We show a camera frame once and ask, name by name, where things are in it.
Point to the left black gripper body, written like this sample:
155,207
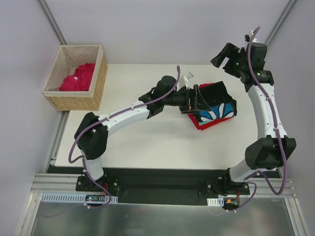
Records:
191,99

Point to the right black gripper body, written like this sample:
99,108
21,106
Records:
231,60

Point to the black daisy print t-shirt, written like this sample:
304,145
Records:
219,100

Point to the red t-shirt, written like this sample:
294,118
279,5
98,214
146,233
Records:
206,124

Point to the wicker basket with liner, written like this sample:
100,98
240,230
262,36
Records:
67,59

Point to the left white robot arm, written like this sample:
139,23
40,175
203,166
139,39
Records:
93,132

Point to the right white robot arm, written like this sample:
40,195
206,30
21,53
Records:
273,147

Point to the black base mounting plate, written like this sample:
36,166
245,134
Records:
169,186

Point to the pink t-shirt in basket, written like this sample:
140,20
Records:
80,80

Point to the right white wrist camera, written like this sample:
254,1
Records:
249,37

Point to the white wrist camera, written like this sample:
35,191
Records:
186,79
249,37

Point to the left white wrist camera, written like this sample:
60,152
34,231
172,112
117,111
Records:
186,79

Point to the right aluminium frame post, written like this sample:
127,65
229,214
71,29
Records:
270,17

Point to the aluminium frame post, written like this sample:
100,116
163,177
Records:
52,22
270,17

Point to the right white cable duct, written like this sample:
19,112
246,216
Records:
215,202

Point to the white cable duct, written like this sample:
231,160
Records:
215,202
77,198

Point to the left aluminium frame post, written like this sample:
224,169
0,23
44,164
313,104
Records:
52,22

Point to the left white cable duct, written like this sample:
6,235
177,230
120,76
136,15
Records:
77,198

